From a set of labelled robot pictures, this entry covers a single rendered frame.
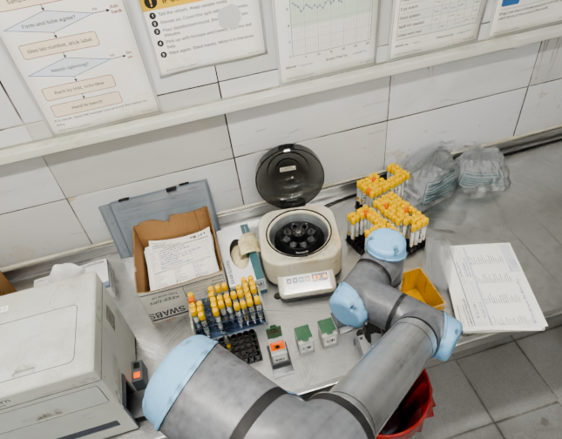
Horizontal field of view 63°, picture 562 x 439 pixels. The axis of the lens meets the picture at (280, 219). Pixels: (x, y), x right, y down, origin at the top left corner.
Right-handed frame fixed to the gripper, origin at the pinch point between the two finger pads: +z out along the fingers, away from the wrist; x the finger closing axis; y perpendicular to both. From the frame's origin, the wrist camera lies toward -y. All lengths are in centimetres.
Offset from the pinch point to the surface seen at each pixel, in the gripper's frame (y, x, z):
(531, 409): 6, -75, 99
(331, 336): 10.0, 9.1, 6.7
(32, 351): 11, 74, -18
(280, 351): 8.8, 23.1, 4.7
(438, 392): 24, -43, 99
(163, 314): 33, 52, 8
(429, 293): 13.8, -20.4, 5.3
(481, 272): 19.0, -39.9, 10.2
